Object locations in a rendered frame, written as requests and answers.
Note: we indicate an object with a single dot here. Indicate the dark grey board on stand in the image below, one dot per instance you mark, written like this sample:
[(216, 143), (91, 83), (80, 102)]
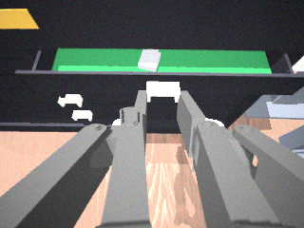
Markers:
[(280, 106)]

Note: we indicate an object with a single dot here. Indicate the white bar with square ends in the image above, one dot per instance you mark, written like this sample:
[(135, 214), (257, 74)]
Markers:
[(149, 59)]

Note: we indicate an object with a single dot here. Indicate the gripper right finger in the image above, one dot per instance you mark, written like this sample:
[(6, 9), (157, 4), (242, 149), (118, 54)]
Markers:
[(228, 181)]

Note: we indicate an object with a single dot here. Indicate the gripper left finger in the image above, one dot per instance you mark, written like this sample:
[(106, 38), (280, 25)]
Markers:
[(57, 191)]

